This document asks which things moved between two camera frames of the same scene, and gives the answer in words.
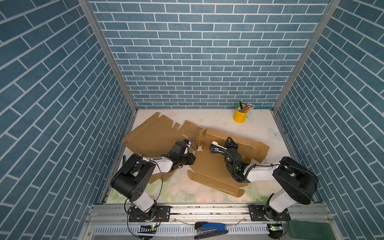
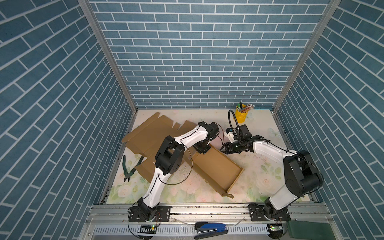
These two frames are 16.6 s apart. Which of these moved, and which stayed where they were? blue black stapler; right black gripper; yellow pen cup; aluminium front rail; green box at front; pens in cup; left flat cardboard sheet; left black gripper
Moved: left black gripper; right black gripper
Stayed: aluminium front rail; pens in cup; blue black stapler; green box at front; yellow pen cup; left flat cardboard sheet
